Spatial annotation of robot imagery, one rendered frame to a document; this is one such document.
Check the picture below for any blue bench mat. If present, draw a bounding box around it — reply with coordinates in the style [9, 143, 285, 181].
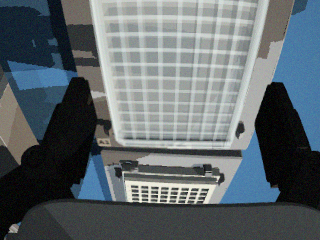
[0, 0, 320, 204]

